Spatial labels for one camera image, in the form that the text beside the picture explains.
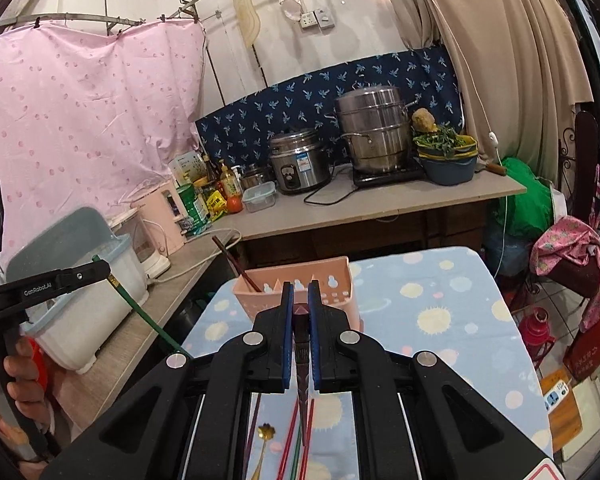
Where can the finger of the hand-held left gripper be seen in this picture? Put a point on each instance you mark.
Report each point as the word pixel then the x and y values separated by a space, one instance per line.
pixel 40 289

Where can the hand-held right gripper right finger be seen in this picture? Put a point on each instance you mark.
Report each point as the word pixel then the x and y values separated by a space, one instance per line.
pixel 315 340

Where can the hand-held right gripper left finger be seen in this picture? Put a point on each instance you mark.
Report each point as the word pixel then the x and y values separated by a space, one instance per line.
pixel 286 340

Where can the dark patterned chopstick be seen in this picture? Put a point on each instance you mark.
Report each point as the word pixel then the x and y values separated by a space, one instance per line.
pixel 302 385

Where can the pink plastic utensil holder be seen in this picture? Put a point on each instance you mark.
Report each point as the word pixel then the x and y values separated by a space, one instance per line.
pixel 330 285

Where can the green chopstick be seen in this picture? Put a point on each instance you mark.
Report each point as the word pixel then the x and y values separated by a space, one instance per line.
pixel 295 460
pixel 145 315

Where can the dish box with grey lid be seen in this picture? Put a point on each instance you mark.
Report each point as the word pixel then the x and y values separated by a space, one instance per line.
pixel 80 240

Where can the red plastic bag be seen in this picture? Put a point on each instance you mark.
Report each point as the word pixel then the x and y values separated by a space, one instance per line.
pixel 40 367

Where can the gold flower spoon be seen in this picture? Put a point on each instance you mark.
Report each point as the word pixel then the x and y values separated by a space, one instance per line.
pixel 265 432

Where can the purple chopstick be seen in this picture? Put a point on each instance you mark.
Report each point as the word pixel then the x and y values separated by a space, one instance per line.
pixel 252 435

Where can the pink electric kettle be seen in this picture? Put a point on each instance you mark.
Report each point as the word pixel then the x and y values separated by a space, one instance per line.
pixel 155 220

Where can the blue dotted tablecloth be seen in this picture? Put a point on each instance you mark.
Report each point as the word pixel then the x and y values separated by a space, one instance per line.
pixel 455 320

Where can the clear food container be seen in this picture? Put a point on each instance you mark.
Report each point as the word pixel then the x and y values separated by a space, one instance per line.
pixel 259 197

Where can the red tomato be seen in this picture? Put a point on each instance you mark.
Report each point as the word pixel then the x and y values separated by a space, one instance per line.
pixel 235 204

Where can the pink dotted curtain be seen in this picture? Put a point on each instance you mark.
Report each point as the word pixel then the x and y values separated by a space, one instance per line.
pixel 80 110

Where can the yellow packet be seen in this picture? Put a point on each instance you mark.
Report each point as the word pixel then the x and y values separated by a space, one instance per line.
pixel 216 205

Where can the green can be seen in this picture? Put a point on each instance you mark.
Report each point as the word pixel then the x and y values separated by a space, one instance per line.
pixel 192 210

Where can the small steel lidded pot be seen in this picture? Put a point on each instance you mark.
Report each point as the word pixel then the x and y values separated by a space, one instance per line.
pixel 254 176

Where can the yellow oil bottle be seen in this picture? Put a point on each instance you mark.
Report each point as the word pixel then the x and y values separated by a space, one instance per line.
pixel 229 182

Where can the black induction cooktop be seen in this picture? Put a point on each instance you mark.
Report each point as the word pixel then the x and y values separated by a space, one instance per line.
pixel 380 179

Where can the steel rice cooker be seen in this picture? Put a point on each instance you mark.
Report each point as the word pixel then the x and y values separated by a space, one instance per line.
pixel 300 160

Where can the dark sauce bottle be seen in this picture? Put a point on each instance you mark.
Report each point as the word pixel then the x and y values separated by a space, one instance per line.
pixel 210 167

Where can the white plastic jug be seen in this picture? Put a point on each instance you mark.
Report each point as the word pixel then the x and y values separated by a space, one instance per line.
pixel 185 167

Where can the translucent plastic bag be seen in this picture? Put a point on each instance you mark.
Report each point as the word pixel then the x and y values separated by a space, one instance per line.
pixel 505 250

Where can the blue basin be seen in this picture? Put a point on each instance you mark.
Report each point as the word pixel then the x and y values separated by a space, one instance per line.
pixel 447 172

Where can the steel steamer pot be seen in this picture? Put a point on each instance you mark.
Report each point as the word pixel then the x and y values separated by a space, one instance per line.
pixel 375 130

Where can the red thermos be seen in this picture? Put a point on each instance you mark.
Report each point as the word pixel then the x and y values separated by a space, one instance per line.
pixel 534 332

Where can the green leafy vegetables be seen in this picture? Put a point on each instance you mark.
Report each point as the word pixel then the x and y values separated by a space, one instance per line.
pixel 437 140

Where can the blue floral cloth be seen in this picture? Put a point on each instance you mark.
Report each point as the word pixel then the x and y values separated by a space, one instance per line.
pixel 280 105

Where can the brown loofah sponge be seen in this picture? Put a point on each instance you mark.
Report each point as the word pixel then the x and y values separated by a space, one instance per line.
pixel 423 120

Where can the white power strip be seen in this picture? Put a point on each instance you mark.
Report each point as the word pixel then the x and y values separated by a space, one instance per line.
pixel 556 396

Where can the yellow basin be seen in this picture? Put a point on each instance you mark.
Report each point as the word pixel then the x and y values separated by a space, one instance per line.
pixel 470 146

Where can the green plastic bag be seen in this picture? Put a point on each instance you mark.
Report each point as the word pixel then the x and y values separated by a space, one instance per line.
pixel 525 200

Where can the pink floral cloth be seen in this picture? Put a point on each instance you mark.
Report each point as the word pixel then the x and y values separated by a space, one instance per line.
pixel 570 245

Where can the red paper bag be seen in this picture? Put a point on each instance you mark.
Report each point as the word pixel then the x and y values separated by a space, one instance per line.
pixel 592 350

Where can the dark wooden headboard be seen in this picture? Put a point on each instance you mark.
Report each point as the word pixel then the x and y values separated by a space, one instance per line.
pixel 585 160

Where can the beige hanging cutting board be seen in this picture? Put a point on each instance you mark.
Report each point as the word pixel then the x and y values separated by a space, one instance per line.
pixel 247 15

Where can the beige curtain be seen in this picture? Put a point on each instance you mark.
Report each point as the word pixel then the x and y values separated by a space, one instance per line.
pixel 505 60

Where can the hanging dark clothes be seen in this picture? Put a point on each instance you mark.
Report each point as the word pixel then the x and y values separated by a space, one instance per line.
pixel 575 5

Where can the wall socket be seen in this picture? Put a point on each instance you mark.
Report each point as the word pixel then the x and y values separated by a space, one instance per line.
pixel 308 20

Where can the wall switch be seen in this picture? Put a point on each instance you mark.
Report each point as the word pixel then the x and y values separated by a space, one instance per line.
pixel 325 18

